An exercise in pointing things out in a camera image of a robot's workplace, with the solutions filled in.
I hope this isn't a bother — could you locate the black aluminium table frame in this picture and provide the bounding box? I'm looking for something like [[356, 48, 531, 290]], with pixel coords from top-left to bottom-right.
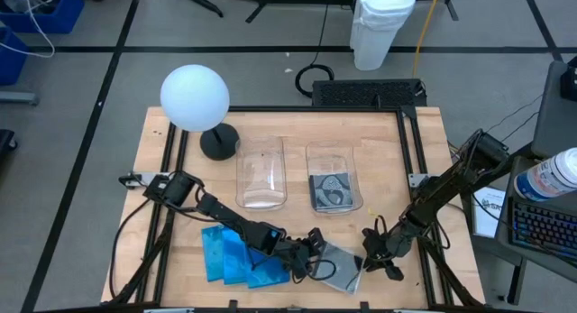
[[105, 105, 484, 310]]

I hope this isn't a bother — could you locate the clear plastic bin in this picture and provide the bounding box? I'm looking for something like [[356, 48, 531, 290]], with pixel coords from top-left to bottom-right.
[[305, 140, 364, 215], [234, 135, 289, 211]]

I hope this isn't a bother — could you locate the white wipes canister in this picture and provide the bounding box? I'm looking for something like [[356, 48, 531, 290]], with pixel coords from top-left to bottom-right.
[[513, 146, 577, 203]]

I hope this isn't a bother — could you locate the grey metal bar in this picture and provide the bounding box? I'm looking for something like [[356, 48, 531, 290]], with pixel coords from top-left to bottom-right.
[[0, 90, 40, 106]]

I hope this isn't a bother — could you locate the white paper sheet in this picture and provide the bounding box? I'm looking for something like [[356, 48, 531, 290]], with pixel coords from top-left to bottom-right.
[[471, 186, 508, 239]]

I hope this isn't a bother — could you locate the white cable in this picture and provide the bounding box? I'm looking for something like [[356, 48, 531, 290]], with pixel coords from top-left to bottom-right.
[[0, 0, 56, 60]]

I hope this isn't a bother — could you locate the grey side table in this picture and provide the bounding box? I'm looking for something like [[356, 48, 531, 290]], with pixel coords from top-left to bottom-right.
[[530, 59, 577, 160]]

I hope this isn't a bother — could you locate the white globe table lamp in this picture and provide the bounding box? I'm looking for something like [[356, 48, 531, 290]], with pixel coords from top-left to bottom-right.
[[160, 63, 241, 161]]

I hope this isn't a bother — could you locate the yellow cable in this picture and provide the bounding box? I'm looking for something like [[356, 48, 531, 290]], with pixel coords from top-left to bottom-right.
[[411, 0, 443, 78]]

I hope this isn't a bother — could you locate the black caster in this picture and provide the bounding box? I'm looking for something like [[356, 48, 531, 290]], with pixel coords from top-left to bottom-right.
[[0, 128, 19, 154]]

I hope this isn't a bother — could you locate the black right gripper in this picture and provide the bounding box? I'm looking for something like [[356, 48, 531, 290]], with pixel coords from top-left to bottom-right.
[[352, 226, 410, 282]]

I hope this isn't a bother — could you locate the dark grey desk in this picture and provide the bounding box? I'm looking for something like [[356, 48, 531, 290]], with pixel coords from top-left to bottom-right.
[[495, 154, 577, 285]]

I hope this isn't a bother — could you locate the black backlit keyboard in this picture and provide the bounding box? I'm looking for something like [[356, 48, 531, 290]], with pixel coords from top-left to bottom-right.
[[508, 198, 577, 262]]

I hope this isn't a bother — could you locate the black coiled cable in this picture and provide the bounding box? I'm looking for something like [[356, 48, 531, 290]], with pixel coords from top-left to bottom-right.
[[294, 2, 337, 99]]

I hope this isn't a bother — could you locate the blue plastic crate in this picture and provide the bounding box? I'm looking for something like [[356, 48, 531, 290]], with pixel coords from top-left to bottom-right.
[[0, 26, 30, 87], [0, 0, 86, 34]]

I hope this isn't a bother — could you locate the thin black cable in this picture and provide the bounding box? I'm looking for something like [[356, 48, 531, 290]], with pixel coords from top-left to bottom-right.
[[486, 94, 544, 133], [499, 110, 541, 143]]

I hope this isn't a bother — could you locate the white trash bin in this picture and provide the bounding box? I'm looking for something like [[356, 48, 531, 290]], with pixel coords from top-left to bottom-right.
[[349, 0, 417, 72]]

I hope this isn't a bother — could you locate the black perforated metal box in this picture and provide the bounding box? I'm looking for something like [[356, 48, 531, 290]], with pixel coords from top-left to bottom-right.
[[310, 78, 428, 109]]

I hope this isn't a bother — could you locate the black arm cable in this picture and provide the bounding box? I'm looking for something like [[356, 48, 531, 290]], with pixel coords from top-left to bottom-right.
[[109, 196, 154, 300]]

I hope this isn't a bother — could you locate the black device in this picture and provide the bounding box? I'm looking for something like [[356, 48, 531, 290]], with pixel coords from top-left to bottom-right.
[[560, 55, 577, 102]]

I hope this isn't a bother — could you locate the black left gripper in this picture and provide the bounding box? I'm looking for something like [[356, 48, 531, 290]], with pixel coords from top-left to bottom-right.
[[281, 226, 329, 281]]

